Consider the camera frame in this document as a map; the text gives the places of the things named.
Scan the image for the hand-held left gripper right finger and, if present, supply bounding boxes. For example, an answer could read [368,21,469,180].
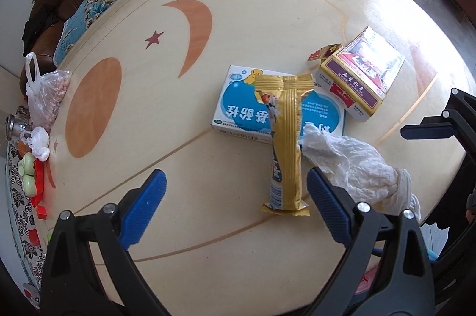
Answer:
[307,167,436,316]

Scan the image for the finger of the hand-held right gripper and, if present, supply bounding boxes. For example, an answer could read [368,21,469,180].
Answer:
[400,89,476,153]

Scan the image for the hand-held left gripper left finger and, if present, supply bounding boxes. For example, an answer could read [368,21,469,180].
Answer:
[39,169,167,316]

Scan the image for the white plastic glove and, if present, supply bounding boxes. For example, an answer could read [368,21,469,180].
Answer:
[299,123,422,224]

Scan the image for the yellow snack wrapper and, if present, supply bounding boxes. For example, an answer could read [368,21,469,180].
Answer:
[253,74,315,217]

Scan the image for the bin with pink liner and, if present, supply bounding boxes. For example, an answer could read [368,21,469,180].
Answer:
[353,264,380,302]

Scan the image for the purple red cardboard box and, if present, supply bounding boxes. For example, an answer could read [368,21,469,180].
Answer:
[308,26,406,122]

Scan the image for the large blue white medicine box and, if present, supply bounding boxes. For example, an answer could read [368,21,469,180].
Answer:
[211,65,346,145]

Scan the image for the green apple-shaped container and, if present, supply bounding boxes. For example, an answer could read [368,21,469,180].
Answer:
[18,154,38,177]
[20,177,40,198]

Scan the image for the small white plastic bag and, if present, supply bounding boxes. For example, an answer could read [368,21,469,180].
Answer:
[20,126,51,161]

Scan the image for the plastic bag of peanuts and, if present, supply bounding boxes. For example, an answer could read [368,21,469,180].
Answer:
[25,52,71,127]

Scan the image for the glass jar with metal lid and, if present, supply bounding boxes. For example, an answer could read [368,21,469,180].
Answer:
[5,113,32,142]

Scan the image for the beige wooden coffee table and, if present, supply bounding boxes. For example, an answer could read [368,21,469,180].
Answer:
[39,0,469,316]

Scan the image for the black cloth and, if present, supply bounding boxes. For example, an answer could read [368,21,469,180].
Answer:
[22,4,62,49]

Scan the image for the blue floral cushion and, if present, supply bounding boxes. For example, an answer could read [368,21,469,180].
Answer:
[54,0,179,66]

